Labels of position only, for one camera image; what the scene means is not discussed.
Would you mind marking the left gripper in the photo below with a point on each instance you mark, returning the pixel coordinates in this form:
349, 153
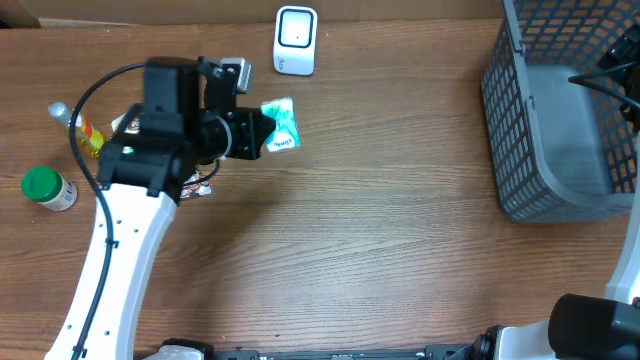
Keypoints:
249, 135

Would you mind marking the teal tissue pack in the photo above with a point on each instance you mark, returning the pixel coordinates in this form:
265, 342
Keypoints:
286, 135

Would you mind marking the white barcode snack packet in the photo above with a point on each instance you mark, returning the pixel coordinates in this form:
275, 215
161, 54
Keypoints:
194, 189

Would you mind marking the yellow liquid bottle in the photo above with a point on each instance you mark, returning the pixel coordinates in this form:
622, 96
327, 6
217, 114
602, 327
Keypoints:
88, 138

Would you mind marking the green lid jar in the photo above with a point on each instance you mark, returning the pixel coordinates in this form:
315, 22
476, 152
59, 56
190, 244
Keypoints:
45, 186

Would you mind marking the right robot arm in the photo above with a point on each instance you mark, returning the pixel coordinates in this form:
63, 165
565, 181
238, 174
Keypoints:
587, 327

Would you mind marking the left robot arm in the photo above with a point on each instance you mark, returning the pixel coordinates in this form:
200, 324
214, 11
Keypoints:
188, 117

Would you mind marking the white barcode scanner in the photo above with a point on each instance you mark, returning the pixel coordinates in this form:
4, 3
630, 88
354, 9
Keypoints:
294, 47

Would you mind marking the grey plastic basket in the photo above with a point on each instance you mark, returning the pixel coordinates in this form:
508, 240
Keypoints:
561, 98

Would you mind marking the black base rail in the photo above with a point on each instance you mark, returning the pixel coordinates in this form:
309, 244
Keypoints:
174, 349

